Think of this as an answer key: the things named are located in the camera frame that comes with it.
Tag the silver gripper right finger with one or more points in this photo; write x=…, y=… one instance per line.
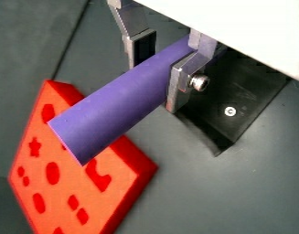
x=188, y=75

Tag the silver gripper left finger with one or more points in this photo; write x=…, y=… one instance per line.
x=138, y=36

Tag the purple cylinder peg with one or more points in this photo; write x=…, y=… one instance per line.
x=90, y=125

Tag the red foam shape-sorter block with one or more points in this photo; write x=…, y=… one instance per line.
x=69, y=198

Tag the black curved holder bracket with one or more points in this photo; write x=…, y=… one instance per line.
x=220, y=113

